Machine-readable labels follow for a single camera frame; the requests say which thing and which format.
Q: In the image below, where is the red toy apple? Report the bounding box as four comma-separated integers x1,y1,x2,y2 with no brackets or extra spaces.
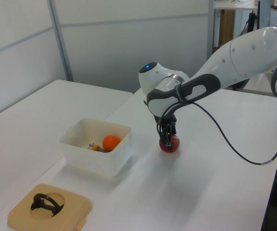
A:
158,134,181,154

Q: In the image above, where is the grey partition post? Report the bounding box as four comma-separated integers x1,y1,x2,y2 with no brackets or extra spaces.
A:
47,0,75,83

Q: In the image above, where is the yellow and grey small tool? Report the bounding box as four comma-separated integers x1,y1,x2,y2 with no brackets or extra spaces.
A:
87,142,109,154

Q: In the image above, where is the orange toy fruit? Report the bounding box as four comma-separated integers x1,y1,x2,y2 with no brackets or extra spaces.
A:
102,135,121,152

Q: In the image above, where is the black lid handle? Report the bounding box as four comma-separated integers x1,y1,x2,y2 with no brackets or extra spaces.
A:
30,193,65,218

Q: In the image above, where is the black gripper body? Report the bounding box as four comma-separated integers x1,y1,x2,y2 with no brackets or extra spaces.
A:
153,114,178,126

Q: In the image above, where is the tan container lid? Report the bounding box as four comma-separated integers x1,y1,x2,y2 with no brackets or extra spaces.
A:
7,183,93,231

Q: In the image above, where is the white plastic container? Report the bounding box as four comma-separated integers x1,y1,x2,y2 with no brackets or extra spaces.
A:
58,118,132,179

